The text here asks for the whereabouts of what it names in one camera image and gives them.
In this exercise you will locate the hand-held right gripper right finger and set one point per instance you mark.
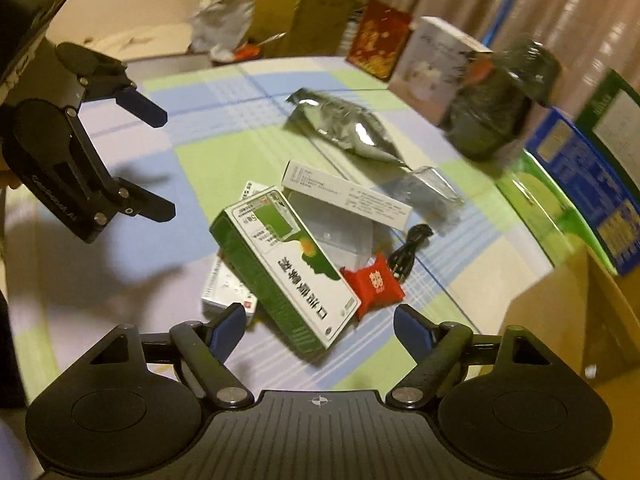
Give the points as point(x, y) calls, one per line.
point(412, 330)

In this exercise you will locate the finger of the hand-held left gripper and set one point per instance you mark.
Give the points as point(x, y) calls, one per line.
point(142, 105)
point(152, 207)

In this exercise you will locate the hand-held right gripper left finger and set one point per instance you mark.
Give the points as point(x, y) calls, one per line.
point(227, 330)

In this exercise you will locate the red candy packet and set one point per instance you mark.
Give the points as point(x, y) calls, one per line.
point(372, 285)

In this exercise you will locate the green and white medicine box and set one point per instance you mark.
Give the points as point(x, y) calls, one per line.
point(285, 270)

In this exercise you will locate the clear plastic box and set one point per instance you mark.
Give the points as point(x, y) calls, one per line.
point(330, 240)

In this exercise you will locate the long white box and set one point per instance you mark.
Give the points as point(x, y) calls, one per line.
point(350, 195)

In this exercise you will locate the cardboard box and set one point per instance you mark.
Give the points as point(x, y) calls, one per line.
point(600, 320)

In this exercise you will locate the desktop with checked tablecloth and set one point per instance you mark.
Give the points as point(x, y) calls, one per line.
point(225, 150)

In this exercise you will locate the grey plastic bag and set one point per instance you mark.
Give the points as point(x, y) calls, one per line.
point(225, 17)

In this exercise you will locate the clear plastic bag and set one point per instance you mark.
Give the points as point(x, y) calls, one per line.
point(430, 192)

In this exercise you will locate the brown paper bag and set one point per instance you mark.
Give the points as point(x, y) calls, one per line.
point(277, 10)

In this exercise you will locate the green tissue pack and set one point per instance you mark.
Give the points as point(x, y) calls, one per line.
point(537, 195)

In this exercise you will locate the olive paper bag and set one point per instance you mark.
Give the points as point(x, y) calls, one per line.
point(320, 25)

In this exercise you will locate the silver foil bag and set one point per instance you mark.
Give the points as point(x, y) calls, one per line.
point(345, 125)

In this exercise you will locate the blue carton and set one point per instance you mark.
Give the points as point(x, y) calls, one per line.
point(575, 175)

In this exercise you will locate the dark wrapped cup stack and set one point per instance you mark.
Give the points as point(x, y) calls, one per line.
point(495, 105)

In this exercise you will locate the red patterned box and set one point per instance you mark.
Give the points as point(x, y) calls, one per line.
point(377, 42)

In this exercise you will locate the white humidifier box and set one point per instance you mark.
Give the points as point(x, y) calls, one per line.
point(430, 70)

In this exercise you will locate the dark green carton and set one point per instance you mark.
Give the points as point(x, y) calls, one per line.
point(612, 115)

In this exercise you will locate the beige curtain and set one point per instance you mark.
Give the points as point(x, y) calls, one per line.
point(550, 0)

